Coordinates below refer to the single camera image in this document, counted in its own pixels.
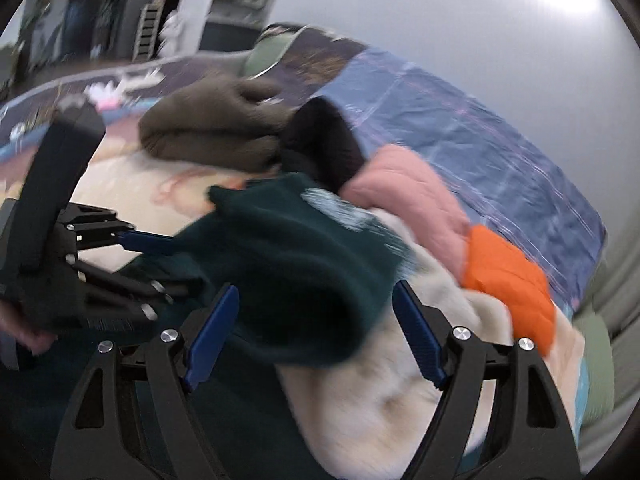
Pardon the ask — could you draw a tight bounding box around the slatted rack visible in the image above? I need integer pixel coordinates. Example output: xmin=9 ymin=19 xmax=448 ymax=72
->
xmin=134 ymin=2 xmax=162 ymax=61

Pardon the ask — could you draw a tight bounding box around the dark cabinet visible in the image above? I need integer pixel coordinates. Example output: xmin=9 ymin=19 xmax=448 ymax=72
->
xmin=62 ymin=0 xmax=128 ymax=58

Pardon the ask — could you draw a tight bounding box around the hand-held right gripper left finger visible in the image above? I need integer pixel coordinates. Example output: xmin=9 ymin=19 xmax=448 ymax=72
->
xmin=50 ymin=282 xmax=241 ymax=480

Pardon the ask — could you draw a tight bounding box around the blue plaid bed sheet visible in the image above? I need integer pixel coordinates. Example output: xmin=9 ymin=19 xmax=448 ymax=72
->
xmin=310 ymin=47 xmax=608 ymax=311

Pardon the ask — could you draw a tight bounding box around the dark green sweater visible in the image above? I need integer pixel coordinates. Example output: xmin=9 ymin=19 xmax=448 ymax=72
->
xmin=0 ymin=172 xmax=416 ymax=480

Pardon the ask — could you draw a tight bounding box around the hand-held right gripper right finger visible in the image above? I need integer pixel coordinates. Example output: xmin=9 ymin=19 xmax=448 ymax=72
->
xmin=392 ymin=280 xmax=583 ymax=480

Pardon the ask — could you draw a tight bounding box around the brown knitted garment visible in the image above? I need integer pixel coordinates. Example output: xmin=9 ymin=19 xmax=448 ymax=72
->
xmin=137 ymin=80 xmax=296 ymax=171

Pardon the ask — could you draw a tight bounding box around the cream fleece garment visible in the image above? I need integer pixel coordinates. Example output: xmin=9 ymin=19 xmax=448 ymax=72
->
xmin=275 ymin=207 xmax=588 ymax=480

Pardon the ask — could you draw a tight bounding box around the green pillow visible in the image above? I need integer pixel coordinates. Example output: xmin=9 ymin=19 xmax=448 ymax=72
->
xmin=572 ymin=310 xmax=617 ymax=426
xmin=244 ymin=37 xmax=297 ymax=81

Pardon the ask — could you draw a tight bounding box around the orange garment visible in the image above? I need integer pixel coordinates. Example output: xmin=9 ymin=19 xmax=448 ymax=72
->
xmin=460 ymin=224 xmax=558 ymax=358

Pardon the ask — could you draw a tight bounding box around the pink garment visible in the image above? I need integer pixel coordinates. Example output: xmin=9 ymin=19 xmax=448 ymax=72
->
xmin=340 ymin=144 xmax=473 ymax=286

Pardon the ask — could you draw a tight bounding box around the black garment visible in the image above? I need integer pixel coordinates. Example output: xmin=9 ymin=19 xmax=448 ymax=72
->
xmin=277 ymin=97 xmax=368 ymax=193

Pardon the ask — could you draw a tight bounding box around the cyan cloth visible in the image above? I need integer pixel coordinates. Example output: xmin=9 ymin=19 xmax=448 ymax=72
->
xmin=570 ymin=360 xmax=591 ymax=441

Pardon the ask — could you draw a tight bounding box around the printed peach blanket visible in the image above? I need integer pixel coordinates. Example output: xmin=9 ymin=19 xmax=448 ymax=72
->
xmin=0 ymin=24 xmax=373 ymax=281

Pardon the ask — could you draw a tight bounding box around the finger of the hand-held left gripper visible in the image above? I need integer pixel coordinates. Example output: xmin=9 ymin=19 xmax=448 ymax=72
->
xmin=65 ymin=255 xmax=191 ymax=333
xmin=57 ymin=204 xmax=176 ymax=256

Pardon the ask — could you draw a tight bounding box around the person's left hand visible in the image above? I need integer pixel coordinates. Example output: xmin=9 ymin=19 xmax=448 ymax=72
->
xmin=0 ymin=305 xmax=57 ymax=357

